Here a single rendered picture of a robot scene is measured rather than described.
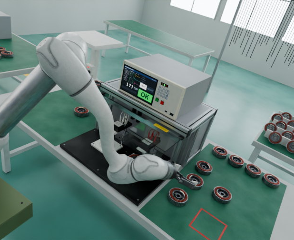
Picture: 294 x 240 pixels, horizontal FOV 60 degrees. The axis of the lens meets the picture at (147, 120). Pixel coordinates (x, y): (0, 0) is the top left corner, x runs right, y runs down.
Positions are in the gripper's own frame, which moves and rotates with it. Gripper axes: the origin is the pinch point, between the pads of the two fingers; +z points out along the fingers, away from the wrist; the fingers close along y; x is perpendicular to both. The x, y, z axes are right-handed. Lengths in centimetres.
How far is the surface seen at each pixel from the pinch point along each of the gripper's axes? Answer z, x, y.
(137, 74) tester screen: -19, 28, -55
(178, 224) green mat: -0.5, -21.2, 13.3
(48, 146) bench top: -33, -42, -70
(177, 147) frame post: 2.2, 7.4, -16.2
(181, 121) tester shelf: 0.1, 20.9, -23.2
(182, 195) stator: 10.2, -12.5, 0.9
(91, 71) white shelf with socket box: 19, 2, -153
